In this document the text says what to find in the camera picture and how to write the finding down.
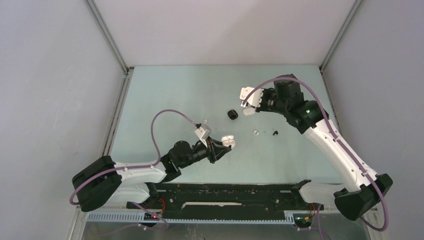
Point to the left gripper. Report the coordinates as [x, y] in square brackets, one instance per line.
[215, 153]

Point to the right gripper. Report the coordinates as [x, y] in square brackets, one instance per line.
[265, 92]

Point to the white gold-trimmed charging case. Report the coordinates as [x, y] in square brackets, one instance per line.
[228, 141]

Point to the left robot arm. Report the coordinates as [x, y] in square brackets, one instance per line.
[106, 182]

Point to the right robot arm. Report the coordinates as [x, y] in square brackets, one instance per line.
[362, 188]

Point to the white oval charging case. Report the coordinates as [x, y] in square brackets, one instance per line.
[248, 111]

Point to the black charging case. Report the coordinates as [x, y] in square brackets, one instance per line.
[232, 114]

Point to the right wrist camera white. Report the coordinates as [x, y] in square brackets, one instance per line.
[250, 98]

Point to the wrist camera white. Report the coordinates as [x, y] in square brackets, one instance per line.
[202, 131]
[250, 98]

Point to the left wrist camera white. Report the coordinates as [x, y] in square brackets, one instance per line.
[202, 131]

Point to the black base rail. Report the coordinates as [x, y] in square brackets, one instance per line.
[225, 202]

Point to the right corner aluminium post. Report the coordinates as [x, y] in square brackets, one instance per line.
[355, 8]

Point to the corner aluminium post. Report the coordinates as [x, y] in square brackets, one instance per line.
[355, 8]
[106, 33]

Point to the aluminium frame rail front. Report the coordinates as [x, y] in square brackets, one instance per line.
[198, 217]

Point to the white cable duct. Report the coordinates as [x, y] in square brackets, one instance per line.
[143, 217]

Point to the left corner aluminium post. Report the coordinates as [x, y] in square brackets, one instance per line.
[106, 33]

